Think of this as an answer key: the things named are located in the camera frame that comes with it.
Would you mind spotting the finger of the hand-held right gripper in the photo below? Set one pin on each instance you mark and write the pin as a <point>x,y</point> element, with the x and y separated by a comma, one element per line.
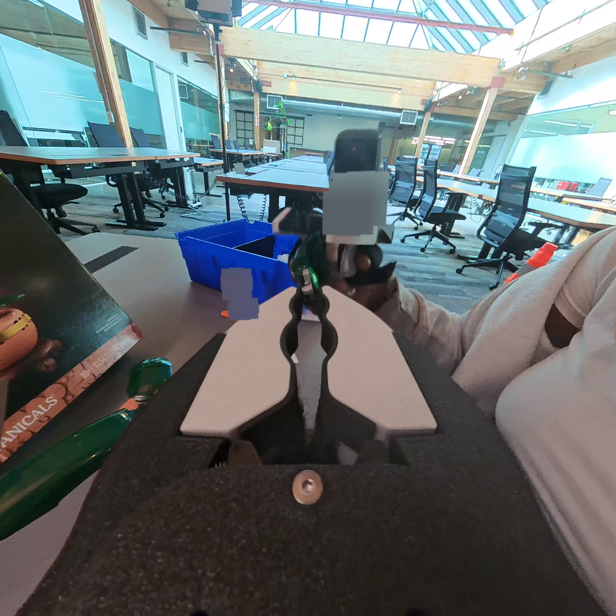
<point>281,227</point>
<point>378,236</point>

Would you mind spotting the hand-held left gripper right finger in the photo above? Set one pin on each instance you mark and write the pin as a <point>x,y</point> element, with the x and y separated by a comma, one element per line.
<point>370,375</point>

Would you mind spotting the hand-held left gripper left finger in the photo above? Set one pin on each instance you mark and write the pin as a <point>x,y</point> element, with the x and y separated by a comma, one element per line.
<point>240,375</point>

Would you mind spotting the green brick leaf piece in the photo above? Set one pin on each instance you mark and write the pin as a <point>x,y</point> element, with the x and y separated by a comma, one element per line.
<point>308,264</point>

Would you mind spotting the blue plastic bin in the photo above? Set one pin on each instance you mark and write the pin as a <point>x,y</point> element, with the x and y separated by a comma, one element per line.
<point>207,264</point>

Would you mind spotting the person's right forearm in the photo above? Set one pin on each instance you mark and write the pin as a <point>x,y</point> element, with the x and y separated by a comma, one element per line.
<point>457,327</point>

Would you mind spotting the grey desk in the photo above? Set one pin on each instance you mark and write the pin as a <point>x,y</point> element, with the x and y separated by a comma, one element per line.
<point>144,288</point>

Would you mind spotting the person's right hand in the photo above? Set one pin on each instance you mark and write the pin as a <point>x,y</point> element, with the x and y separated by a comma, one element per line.
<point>370,296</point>

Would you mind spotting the wooden office table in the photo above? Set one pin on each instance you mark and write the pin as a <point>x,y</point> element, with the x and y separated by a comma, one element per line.
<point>96,155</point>
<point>279,178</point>
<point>568,211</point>

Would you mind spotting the black office chair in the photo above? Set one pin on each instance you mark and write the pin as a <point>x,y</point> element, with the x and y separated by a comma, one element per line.
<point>404,178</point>
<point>106,137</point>
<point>515,202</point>
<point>57,192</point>
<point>430,187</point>

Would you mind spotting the hanging green plant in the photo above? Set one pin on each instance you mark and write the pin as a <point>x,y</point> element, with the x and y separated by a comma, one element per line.
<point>279,115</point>

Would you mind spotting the orange safety cone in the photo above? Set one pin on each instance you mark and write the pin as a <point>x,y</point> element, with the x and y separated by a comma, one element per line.
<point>541,255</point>

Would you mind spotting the black orchid picture box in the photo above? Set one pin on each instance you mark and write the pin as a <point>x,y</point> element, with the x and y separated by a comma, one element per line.
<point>62,298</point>

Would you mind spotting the studio light on stand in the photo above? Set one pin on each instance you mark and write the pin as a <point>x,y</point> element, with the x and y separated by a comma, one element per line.
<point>214,9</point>

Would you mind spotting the person's light sweatshirt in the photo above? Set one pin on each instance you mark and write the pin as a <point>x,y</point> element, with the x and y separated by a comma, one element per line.
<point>568,457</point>

